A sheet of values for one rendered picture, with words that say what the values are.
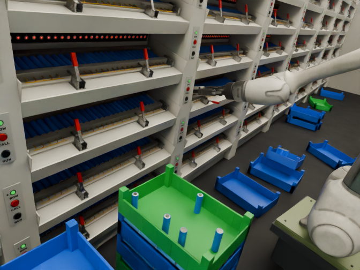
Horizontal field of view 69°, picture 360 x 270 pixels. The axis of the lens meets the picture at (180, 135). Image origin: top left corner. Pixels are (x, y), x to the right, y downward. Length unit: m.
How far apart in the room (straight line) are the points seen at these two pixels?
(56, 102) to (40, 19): 0.19
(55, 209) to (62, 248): 0.25
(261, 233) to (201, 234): 0.71
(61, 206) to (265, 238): 0.93
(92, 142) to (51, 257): 0.35
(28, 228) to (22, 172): 0.18
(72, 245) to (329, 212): 0.70
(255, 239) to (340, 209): 0.57
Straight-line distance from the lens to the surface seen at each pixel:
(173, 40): 1.08
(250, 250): 1.32
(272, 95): 1.06
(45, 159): 0.81
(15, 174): 0.76
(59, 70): 0.79
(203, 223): 0.77
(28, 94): 0.72
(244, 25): 1.45
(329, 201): 0.92
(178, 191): 0.86
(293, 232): 1.15
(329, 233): 0.90
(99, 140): 0.89
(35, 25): 0.68
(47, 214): 0.92
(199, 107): 1.27
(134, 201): 0.74
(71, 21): 0.72
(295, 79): 1.20
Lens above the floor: 0.94
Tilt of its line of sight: 26 degrees down
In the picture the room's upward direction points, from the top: 8 degrees clockwise
